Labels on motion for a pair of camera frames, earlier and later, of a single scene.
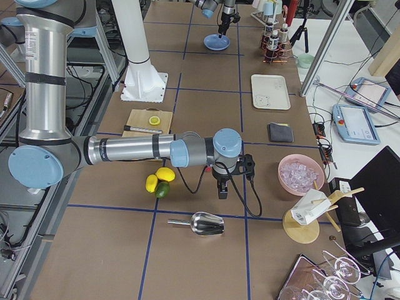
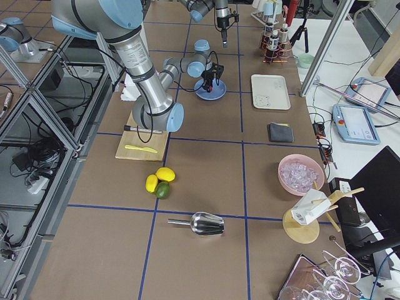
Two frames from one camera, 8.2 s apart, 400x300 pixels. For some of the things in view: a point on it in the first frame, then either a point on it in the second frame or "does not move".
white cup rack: [267, 11] does not move
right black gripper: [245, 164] to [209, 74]
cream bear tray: [270, 92] does not move
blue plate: [214, 42] to [217, 92]
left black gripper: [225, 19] does not move
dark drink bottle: [283, 33] does not move
